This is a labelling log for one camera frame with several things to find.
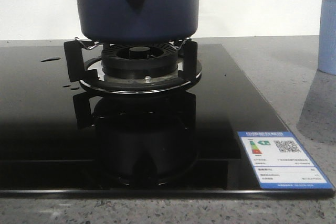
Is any light blue ribbed cup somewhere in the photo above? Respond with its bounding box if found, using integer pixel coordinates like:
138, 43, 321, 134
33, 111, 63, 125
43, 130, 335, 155
318, 0, 335, 75

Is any black pot support grate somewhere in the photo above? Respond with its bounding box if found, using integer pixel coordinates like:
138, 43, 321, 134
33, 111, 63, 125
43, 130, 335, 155
64, 38, 202, 94

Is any dark blue cooking pot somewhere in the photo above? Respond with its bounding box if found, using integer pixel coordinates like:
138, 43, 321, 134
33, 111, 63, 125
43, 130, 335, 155
77, 0, 199, 44

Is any black gas burner head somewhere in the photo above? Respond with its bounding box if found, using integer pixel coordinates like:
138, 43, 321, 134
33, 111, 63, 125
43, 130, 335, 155
101, 43, 178, 79

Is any black glass gas cooktop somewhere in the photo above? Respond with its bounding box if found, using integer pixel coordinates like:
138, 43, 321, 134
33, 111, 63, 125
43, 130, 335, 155
1, 45, 335, 198

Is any blue energy label sticker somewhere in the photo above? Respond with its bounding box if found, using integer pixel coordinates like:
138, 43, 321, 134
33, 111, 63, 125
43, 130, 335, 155
238, 131, 334, 189

